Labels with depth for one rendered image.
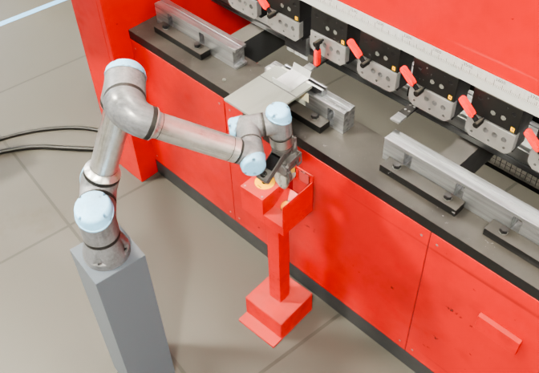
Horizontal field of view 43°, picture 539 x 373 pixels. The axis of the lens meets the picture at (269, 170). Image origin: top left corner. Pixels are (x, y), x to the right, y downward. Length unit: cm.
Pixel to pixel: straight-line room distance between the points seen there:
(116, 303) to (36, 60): 250
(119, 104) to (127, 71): 12
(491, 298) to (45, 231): 212
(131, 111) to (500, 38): 96
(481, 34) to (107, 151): 110
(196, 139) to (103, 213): 39
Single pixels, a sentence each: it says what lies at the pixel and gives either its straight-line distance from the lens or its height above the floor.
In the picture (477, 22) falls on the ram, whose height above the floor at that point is 153.
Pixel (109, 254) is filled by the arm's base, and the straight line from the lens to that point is 221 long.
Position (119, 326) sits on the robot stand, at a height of 50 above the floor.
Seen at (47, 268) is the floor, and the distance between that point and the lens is 333.
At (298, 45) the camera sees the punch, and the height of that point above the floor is 113.
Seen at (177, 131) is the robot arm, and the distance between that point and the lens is 188.
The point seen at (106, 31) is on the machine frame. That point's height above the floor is 91.
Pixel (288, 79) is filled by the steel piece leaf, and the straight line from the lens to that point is 248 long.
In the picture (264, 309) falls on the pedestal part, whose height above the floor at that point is 12.
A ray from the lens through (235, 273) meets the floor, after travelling 313.
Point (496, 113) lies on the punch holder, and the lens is 197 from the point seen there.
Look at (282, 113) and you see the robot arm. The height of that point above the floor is 119.
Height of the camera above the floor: 253
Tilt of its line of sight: 46 degrees down
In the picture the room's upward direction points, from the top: 2 degrees counter-clockwise
